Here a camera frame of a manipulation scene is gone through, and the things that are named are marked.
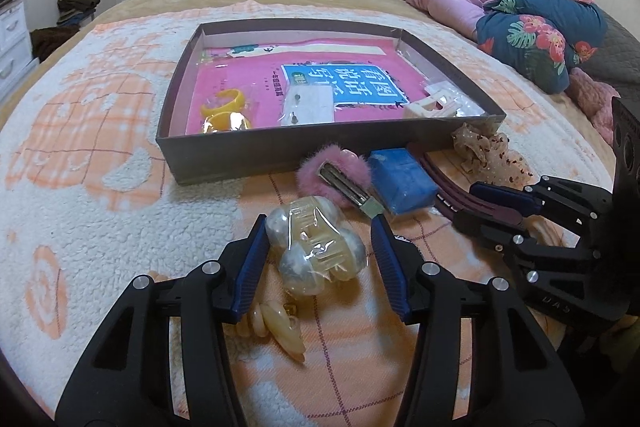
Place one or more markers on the beige plastic hair accessory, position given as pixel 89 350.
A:
pixel 542 229

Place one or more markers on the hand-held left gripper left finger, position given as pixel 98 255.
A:
pixel 250 267

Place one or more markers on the pink book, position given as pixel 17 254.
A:
pixel 240 72

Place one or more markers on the white hair claw clip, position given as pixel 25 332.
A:
pixel 430 102

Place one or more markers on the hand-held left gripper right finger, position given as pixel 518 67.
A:
pixel 392 272

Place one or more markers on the yellow hair clip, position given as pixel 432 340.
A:
pixel 232 99
pixel 225 123

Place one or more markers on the brown dotted sheer scrunchie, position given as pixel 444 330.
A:
pixel 482 147

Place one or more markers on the pink fluffy cloth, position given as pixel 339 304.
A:
pixel 592 102

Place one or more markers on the pink fluffy hair clip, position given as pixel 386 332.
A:
pixel 320 169

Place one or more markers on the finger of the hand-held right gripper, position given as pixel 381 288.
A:
pixel 487 232
pixel 505 197

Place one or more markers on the small blue box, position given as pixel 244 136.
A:
pixel 402 179

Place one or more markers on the shallow grey cardboard box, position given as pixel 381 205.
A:
pixel 300 157

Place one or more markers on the beige oval hair clip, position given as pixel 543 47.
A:
pixel 280 327

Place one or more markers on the clear beige hair claw clip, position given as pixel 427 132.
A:
pixel 315 247

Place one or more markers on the dark folded clothes stack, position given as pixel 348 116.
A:
pixel 77 4

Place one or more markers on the white drawer cabinet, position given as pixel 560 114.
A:
pixel 15 47

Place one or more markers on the dark brown cloth pile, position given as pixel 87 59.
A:
pixel 47 41

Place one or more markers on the dark red hair clip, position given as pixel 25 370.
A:
pixel 445 189

